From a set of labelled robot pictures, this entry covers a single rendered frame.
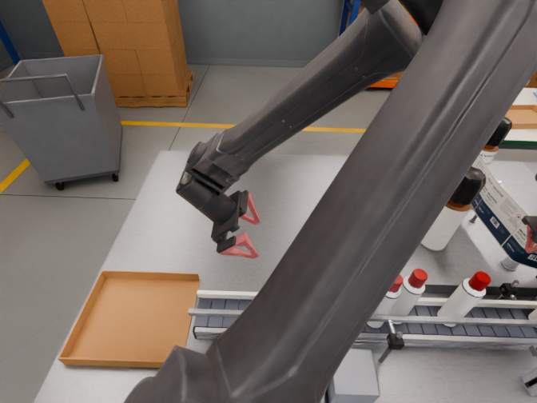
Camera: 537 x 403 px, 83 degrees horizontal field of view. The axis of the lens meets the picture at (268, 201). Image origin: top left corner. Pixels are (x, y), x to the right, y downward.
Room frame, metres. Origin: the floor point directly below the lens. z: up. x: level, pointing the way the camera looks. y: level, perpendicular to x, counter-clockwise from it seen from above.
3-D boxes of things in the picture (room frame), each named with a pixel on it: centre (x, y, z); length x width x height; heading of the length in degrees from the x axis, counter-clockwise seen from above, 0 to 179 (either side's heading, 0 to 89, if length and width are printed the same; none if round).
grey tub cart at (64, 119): (2.19, 1.59, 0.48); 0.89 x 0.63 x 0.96; 18
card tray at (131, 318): (0.41, 0.36, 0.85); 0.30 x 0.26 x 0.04; 90
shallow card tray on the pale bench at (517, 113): (1.75, -1.53, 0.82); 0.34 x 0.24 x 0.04; 95
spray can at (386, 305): (0.40, -0.30, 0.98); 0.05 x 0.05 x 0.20
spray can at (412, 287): (0.41, -0.36, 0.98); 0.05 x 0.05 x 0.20
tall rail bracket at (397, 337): (0.33, -0.31, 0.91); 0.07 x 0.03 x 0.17; 0
